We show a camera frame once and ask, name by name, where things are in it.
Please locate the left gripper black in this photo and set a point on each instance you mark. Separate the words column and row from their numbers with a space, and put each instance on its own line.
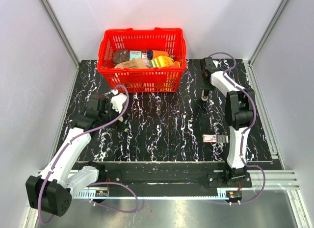
column 118, row 125

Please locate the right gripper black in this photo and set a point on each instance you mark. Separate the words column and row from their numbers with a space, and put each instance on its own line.
column 203, row 87

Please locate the beige staple remover tool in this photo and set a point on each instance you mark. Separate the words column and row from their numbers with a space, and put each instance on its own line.
column 205, row 94

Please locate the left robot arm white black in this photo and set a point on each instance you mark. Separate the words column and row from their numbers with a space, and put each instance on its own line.
column 53, row 189

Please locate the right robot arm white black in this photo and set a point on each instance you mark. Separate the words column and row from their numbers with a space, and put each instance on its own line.
column 240, row 115

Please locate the yellow green snack pack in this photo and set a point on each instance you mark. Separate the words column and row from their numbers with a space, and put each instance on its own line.
column 162, row 62

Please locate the red plastic shopping basket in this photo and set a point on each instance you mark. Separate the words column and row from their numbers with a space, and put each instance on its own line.
column 143, row 60

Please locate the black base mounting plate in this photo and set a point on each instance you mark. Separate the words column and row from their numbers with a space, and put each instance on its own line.
column 207, row 174

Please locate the orange bottle blue cap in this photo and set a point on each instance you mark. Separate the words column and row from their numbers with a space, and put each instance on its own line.
column 152, row 54

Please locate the brown cardboard box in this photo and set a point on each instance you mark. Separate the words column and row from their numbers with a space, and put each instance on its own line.
column 132, row 64

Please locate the brown round cookie pack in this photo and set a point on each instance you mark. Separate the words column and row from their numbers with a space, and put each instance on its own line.
column 121, row 56

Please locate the red white staple box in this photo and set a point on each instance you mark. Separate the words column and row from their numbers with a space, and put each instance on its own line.
column 209, row 138

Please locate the grey staple strip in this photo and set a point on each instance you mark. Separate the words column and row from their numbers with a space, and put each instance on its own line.
column 222, row 139

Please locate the teal white small box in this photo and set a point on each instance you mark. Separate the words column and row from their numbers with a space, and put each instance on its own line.
column 135, row 54

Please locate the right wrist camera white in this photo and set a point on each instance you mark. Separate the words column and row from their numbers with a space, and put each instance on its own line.
column 213, row 63

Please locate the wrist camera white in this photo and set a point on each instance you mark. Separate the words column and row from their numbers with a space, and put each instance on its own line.
column 118, row 101
column 213, row 63

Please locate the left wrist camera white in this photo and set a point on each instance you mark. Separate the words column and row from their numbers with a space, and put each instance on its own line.
column 118, row 101

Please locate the aluminium frame rail front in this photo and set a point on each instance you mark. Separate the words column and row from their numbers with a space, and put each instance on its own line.
column 269, row 180

